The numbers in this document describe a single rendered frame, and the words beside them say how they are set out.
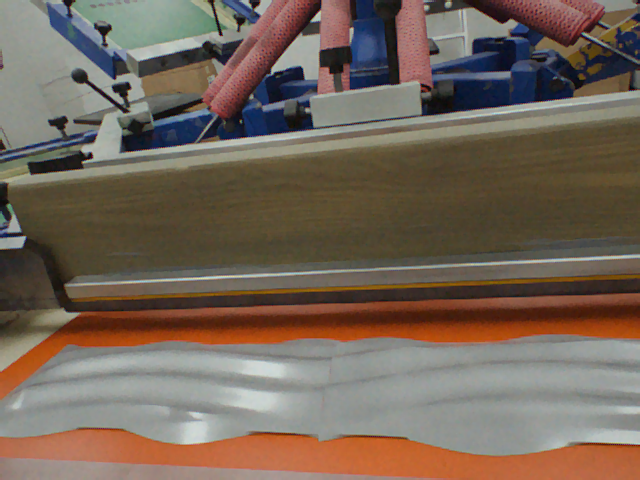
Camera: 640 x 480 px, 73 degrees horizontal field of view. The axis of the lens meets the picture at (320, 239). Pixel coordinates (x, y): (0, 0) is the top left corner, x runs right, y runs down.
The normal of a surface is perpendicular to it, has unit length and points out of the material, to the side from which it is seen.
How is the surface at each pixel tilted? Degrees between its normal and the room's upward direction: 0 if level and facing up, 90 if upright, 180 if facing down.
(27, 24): 90
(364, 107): 81
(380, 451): 9
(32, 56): 90
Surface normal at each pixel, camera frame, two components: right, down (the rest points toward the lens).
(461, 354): -0.07, -0.79
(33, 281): -0.17, 0.36
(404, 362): -0.07, -0.63
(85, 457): -0.14, -0.93
